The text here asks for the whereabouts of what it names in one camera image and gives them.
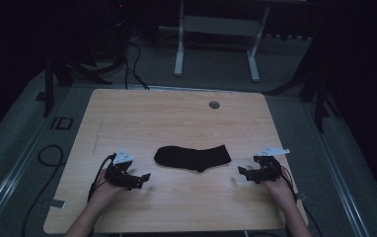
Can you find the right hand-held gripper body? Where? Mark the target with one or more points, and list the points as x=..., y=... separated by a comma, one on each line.
x=268, y=166

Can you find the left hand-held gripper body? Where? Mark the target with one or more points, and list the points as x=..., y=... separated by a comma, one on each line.
x=119, y=168

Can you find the black sock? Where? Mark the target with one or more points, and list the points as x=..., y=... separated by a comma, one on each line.
x=193, y=158

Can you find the person's left hand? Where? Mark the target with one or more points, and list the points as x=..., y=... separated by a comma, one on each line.
x=106, y=192

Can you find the person's right hand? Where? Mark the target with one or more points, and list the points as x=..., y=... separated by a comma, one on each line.
x=280, y=192

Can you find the grey tape piece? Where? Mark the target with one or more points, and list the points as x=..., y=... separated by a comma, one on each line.
x=57, y=203
x=301, y=196

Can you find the grey round table grommet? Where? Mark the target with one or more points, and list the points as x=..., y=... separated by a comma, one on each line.
x=214, y=105

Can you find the black metal stand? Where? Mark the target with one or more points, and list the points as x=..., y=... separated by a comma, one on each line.
x=319, y=98
x=49, y=85

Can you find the metal floor rail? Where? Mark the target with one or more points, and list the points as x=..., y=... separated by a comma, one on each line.
x=9, y=184
x=338, y=177

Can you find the white metal table frame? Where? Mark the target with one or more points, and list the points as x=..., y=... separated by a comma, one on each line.
x=219, y=26

